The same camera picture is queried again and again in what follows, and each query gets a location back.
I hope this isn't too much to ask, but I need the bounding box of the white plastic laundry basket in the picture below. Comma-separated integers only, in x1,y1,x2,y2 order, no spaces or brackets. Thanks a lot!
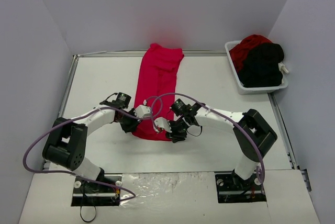
225,40,288,95

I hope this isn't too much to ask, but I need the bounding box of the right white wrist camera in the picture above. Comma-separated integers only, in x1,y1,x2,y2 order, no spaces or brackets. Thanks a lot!
153,117,171,132

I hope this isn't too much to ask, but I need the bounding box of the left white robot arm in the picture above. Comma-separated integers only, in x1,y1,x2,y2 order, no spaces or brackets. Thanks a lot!
42,92,143,192

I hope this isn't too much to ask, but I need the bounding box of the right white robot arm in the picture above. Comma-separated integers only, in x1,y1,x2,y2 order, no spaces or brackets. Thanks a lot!
166,99,277,189

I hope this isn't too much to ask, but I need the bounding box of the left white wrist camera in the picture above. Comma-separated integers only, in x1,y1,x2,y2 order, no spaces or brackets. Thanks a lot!
134,105,151,120

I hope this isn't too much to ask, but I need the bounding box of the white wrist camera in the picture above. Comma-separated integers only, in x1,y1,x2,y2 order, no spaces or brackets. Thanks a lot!
134,105,151,120
153,117,171,132

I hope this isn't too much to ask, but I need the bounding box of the white garment piece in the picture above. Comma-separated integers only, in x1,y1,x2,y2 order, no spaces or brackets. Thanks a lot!
278,62,289,74

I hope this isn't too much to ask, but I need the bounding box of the black t shirt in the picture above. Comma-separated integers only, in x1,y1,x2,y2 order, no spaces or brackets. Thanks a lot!
238,43,284,88

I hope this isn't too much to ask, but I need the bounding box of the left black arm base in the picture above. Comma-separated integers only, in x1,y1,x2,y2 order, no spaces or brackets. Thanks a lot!
71,176,120,207

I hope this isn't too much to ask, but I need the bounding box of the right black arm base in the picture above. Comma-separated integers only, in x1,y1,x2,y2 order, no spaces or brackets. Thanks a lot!
215,172,266,204

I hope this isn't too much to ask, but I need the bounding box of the dark red t shirt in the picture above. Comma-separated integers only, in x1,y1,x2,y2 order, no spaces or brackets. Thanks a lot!
229,35,272,73

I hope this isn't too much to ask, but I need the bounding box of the thin black cable loop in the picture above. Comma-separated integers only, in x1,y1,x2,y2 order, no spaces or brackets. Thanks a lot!
80,203,98,223

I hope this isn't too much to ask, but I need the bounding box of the bright red t shirt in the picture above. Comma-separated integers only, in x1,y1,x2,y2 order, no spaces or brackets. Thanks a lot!
132,43,184,141

